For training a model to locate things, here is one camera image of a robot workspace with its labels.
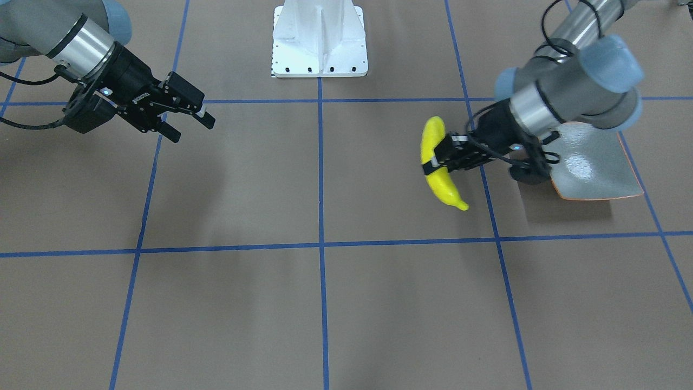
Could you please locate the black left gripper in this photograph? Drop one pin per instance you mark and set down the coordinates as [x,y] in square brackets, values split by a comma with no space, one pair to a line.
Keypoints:
[501,131]

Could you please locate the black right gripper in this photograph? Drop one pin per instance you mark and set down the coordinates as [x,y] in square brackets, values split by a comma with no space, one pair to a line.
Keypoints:
[131,75]

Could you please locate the bright yellow banana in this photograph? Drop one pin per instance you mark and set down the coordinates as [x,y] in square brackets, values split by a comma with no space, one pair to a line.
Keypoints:
[437,176]

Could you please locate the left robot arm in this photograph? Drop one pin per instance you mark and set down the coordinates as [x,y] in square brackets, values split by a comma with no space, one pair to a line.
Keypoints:
[578,72]

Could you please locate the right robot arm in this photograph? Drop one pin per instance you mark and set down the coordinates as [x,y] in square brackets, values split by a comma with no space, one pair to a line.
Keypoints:
[87,41]

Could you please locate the grey square plate orange rim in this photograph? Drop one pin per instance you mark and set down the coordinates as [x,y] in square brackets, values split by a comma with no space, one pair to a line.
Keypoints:
[593,165]

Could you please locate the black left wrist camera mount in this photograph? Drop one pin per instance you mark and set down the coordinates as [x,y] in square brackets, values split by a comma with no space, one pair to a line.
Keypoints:
[536,167]

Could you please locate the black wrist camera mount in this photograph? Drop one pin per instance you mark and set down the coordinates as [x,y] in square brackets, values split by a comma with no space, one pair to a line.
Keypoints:
[85,111]
[536,167]

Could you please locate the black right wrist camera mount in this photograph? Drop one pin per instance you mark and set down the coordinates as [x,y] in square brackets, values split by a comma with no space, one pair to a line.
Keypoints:
[85,111]

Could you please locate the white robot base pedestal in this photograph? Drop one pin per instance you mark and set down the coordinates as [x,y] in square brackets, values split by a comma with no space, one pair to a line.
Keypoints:
[319,39]

